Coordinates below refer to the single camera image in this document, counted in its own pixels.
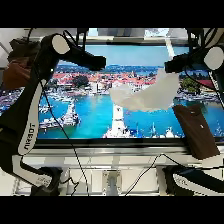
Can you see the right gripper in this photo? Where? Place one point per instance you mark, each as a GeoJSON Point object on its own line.
{"type": "Point", "coordinates": [176, 63]}

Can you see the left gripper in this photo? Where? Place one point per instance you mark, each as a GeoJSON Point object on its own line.
{"type": "Point", "coordinates": [96, 62]}

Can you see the white T-shirt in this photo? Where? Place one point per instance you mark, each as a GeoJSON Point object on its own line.
{"type": "Point", "coordinates": [150, 96]}

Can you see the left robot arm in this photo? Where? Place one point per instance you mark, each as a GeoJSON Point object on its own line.
{"type": "Point", "coordinates": [20, 116]}

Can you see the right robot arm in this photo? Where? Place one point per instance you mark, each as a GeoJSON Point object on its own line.
{"type": "Point", "coordinates": [213, 58]}

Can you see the dark grey-brown garment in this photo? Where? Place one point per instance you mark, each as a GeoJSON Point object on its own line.
{"type": "Point", "coordinates": [25, 50]}

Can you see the rust brown garment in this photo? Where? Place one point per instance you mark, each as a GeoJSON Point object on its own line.
{"type": "Point", "coordinates": [15, 75]}

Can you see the silver frame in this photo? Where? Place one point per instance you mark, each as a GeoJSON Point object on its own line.
{"type": "Point", "coordinates": [110, 156]}

